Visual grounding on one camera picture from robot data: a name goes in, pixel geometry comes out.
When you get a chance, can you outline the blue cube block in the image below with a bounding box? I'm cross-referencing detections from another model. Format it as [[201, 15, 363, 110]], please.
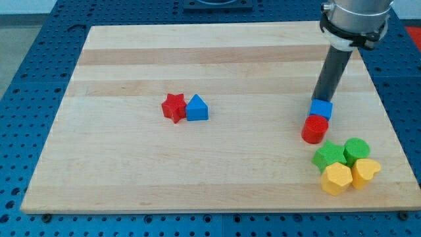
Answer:
[[309, 99, 333, 120]]

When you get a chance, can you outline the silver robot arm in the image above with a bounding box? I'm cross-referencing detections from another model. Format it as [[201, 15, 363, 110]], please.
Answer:
[[320, 0, 393, 51]]

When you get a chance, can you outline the light wooden board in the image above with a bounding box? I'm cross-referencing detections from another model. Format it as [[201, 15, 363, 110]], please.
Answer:
[[21, 21, 420, 214]]

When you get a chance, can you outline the blue triangle block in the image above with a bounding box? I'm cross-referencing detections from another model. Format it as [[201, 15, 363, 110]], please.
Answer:
[[186, 94, 209, 121]]

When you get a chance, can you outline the red star block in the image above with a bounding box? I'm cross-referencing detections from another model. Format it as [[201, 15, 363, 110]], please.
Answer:
[[161, 93, 187, 124]]

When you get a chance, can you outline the red cylinder block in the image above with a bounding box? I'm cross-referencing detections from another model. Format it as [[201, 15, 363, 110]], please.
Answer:
[[301, 115, 329, 144]]

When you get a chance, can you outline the green star block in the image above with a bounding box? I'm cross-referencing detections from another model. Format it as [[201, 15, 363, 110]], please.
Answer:
[[312, 140, 347, 173]]

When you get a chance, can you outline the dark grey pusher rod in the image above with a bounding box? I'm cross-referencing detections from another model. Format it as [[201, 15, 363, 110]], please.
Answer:
[[312, 46, 352, 102]]

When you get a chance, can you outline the yellow pentagon block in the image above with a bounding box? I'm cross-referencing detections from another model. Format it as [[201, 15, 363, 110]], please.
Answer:
[[320, 162, 353, 196]]

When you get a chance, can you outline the green cylinder block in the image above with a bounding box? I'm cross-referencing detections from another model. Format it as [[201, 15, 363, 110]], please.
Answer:
[[343, 138, 370, 167]]

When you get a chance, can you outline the yellow heart block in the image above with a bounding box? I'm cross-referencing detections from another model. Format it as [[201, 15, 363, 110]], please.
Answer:
[[351, 159, 382, 190]]

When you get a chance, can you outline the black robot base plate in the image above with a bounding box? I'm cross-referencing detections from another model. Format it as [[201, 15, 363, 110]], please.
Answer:
[[183, 0, 254, 11]]

